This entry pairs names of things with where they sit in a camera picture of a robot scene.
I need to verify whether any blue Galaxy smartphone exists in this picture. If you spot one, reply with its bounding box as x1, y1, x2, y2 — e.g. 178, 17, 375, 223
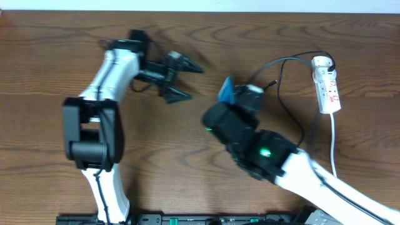
217, 76, 235, 104

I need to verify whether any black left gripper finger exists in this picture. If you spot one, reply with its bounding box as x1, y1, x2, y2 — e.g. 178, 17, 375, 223
165, 87, 192, 104
181, 55, 204, 73

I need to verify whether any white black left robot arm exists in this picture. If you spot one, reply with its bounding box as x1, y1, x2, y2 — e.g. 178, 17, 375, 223
56, 29, 204, 224

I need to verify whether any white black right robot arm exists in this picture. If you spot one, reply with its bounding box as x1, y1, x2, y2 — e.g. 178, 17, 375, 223
202, 102, 399, 224

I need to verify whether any black USB charging cable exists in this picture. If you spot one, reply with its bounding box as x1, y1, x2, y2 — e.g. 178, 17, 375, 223
264, 51, 337, 148

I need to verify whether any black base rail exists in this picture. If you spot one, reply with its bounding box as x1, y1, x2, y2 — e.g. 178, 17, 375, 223
55, 214, 293, 225

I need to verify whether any white power strip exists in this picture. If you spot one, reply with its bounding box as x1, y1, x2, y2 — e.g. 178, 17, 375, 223
312, 67, 341, 114

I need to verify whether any white USB charger plug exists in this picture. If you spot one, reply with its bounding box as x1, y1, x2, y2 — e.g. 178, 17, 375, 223
311, 56, 336, 72

